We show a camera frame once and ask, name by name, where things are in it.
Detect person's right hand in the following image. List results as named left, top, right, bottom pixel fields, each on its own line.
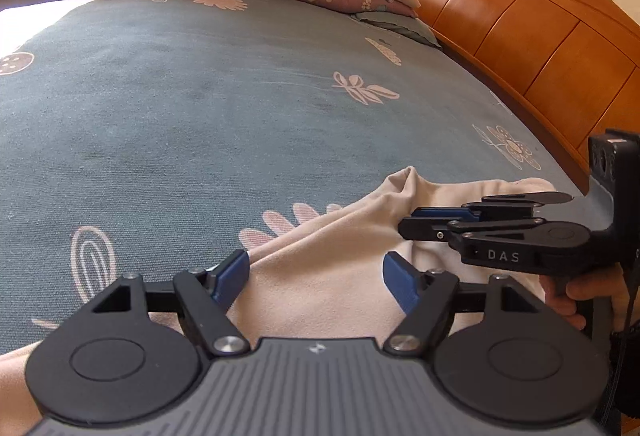
left=539, top=264, right=629, bottom=332

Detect black fleece sleeve forearm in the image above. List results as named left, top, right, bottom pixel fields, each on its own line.
left=594, top=323, right=640, bottom=435

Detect blue floral bed sheet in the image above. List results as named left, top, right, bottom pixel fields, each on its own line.
left=0, top=0, right=584, bottom=357

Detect orange wooden headboard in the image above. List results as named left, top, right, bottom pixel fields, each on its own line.
left=418, top=0, right=639, bottom=190

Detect lower grey-blue pillow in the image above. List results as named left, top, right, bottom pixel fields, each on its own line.
left=352, top=12, right=442, bottom=48

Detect beige fleece trousers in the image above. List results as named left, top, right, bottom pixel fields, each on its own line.
left=1, top=167, right=551, bottom=435

